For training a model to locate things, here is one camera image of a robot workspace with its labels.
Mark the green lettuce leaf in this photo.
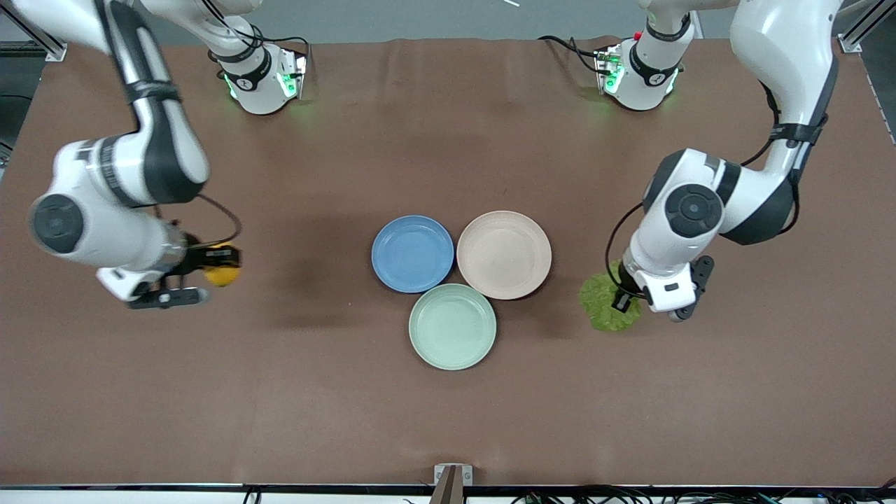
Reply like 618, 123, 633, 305
579, 260, 643, 333

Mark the yellow lemon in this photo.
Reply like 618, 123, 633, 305
203, 244, 242, 288

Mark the beige round plate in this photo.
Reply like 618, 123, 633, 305
456, 210, 553, 301

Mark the mint green round plate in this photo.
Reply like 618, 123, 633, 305
408, 283, 498, 371

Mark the brown table cover cloth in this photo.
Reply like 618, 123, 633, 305
0, 36, 896, 487

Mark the blue round plate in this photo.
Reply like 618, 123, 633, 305
371, 214, 456, 294

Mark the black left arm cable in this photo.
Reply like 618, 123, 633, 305
741, 83, 800, 169

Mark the black right base cable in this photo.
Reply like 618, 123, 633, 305
252, 28, 310, 53

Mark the black base cable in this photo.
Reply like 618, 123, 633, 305
538, 34, 604, 74
252, 28, 310, 53

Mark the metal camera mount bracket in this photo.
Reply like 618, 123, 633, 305
428, 463, 474, 504

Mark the aluminium frame post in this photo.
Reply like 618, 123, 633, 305
0, 0, 69, 62
836, 0, 896, 54

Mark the black left base cable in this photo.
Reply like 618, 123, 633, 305
538, 34, 604, 74

